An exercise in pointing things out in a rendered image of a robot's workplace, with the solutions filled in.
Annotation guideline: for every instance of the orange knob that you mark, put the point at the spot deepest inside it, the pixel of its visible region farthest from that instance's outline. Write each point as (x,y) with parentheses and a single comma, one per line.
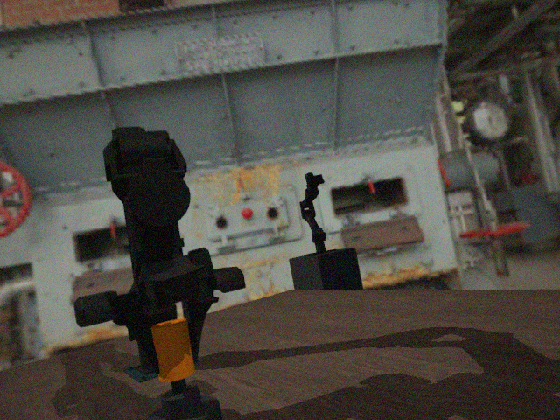
(174,353)

